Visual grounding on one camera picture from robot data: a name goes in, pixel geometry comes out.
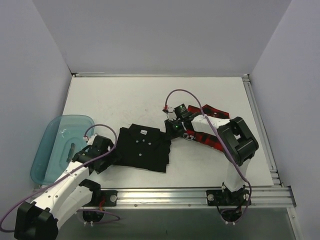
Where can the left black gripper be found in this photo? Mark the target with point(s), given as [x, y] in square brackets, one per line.
[110, 155]

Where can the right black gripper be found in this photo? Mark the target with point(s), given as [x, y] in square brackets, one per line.
[170, 128]

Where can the red black plaid shirt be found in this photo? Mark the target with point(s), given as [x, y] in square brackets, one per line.
[205, 138]

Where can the black long sleeve shirt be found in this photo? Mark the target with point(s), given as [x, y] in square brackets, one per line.
[143, 147]

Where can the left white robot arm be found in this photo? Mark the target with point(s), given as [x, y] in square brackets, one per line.
[44, 216]

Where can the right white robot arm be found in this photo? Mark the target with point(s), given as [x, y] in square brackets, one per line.
[230, 136]

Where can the translucent blue plastic bin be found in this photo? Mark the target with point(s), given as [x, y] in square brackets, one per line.
[62, 138]

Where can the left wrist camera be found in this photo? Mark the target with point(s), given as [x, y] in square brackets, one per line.
[90, 140]

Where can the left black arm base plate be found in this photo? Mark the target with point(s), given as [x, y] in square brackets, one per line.
[108, 198]

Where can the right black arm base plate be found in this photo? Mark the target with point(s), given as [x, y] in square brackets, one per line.
[224, 197]

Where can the back aluminium table rail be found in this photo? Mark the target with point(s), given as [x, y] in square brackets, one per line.
[153, 75]

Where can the aluminium table rail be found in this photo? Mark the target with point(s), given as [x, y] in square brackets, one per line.
[175, 198]
[153, 75]
[262, 132]

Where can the right aluminium table rail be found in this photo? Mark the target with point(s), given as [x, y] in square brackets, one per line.
[262, 132]

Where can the front aluminium table rail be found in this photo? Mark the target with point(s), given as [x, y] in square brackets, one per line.
[175, 198]

